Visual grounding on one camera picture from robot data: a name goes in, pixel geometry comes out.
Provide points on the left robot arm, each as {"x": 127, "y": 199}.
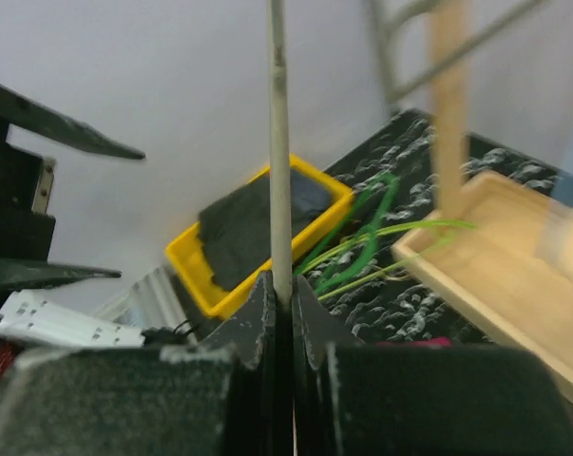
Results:
{"x": 27, "y": 317}

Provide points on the wooden clothes rack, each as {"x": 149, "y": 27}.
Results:
{"x": 499, "y": 252}

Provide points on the grey metal hanger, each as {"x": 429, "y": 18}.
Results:
{"x": 280, "y": 186}

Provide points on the dark green hanger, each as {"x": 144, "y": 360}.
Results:
{"x": 367, "y": 234}

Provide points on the yellow plastic tray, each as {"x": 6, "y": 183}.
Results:
{"x": 187, "y": 259}

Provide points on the light blue hanger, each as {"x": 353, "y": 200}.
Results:
{"x": 563, "y": 189}

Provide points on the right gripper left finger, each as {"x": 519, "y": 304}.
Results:
{"x": 220, "y": 397}

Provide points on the lime green hanger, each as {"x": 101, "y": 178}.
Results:
{"x": 384, "y": 264}

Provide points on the dark grey striped cloth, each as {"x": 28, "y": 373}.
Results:
{"x": 234, "y": 233}

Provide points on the magenta dress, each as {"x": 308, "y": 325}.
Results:
{"x": 431, "y": 342}

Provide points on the blue denim cloth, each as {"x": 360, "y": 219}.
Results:
{"x": 309, "y": 197}

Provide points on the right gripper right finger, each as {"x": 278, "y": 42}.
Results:
{"x": 354, "y": 398}

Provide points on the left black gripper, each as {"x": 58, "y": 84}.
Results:
{"x": 26, "y": 234}

